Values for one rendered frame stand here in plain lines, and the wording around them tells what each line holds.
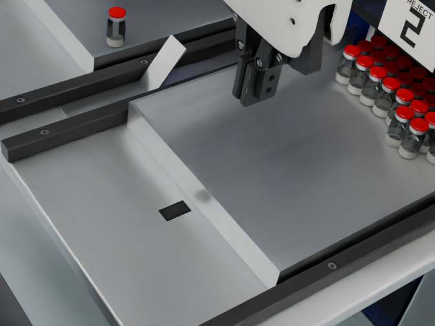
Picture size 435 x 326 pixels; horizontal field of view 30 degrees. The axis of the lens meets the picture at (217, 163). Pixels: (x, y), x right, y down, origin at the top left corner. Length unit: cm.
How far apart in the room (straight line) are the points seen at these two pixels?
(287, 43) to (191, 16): 53
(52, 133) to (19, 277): 103
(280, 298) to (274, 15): 29
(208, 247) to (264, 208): 8
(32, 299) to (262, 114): 100
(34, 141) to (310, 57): 37
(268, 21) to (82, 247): 32
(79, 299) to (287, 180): 102
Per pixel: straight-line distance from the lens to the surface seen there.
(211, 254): 79
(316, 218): 84
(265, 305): 73
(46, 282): 185
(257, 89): 62
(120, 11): 98
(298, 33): 54
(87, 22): 104
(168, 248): 78
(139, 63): 95
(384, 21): 92
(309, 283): 76
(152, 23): 105
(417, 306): 105
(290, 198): 85
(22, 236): 193
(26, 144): 85
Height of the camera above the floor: 149
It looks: 44 degrees down
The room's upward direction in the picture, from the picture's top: 11 degrees clockwise
